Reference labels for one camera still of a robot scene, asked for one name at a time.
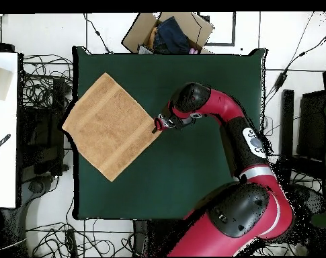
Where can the tan terry towel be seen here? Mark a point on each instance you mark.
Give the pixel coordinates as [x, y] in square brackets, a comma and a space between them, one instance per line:
[111, 126]

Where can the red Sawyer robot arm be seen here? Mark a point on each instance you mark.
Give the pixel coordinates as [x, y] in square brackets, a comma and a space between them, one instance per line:
[227, 107]

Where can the small pink item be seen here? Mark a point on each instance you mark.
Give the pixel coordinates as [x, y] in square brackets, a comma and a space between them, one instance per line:
[193, 51]

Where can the dark green table cloth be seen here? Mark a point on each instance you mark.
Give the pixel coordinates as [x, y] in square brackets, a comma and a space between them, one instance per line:
[178, 174]

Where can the orange cloth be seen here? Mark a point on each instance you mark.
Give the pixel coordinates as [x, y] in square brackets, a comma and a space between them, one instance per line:
[152, 36]

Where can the dark blue jeans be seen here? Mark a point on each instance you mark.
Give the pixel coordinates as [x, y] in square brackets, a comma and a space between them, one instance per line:
[170, 35]

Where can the brown cardboard box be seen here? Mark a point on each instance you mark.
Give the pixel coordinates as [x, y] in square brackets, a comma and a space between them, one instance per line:
[135, 35]

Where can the black stand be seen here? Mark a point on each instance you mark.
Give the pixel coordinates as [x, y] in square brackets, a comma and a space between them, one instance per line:
[287, 121]
[44, 156]

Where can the black stand base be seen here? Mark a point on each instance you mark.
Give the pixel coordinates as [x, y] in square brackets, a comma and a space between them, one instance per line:
[36, 186]
[310, 199]

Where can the black power strip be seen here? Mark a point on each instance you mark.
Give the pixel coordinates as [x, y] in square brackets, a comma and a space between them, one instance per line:
[71, 242]

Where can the white desk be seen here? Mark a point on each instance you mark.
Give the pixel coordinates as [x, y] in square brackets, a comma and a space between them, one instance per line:
[4, 161]

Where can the black striped tool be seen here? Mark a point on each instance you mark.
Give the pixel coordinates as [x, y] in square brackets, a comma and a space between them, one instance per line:
[1, 143]

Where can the beige box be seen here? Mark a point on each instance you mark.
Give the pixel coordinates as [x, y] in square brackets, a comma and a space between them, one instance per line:
[0, 83]

